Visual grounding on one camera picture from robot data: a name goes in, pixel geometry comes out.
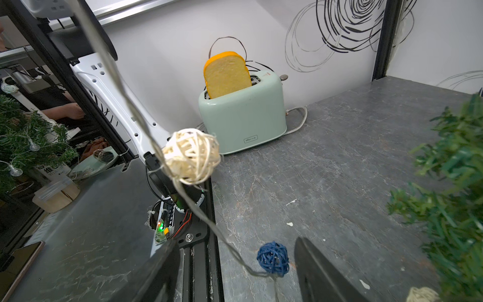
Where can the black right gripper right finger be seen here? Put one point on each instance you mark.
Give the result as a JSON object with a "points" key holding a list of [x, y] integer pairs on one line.
{"points": [[319, 279]]}

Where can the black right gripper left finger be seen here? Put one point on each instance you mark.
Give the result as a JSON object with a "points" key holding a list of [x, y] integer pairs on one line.
{"points": [[156, 280]]}

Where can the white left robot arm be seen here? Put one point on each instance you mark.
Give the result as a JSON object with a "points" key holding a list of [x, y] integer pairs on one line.
{"points": [[71, 28]]}

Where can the small green christmas tree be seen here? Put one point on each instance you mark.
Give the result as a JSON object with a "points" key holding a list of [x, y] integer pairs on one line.
{"points": [[451, 216]]}

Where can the mint green toaster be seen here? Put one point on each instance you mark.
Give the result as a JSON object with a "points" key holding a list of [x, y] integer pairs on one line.
{"points": [[248, 117]]}

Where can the yellow toast slice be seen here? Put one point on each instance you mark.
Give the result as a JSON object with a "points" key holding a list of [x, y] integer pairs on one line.
{"points": [[226, 73]]}

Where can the aluminium wall rail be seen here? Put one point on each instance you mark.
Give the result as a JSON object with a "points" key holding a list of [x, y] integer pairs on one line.
{"points": [[107, 15]]}

